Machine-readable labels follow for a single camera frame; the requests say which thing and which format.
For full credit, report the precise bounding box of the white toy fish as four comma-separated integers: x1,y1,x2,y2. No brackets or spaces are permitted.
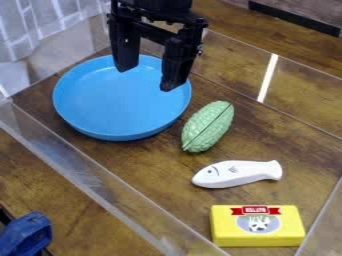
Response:
193,160,283,188

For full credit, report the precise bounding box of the blue clamp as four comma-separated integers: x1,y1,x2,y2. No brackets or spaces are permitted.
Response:
0,211,52,256

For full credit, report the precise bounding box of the yellow butter brick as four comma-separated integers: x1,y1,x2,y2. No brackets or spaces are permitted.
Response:
210,205,306,247

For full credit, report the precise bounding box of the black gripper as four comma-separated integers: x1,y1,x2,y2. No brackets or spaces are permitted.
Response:
107,0,209,92

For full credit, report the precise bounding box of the green bitter gourd toy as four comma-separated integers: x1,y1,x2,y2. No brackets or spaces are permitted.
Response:
182,101,234,153

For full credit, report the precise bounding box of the blue round tray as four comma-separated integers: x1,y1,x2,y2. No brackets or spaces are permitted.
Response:
52,55,193,141

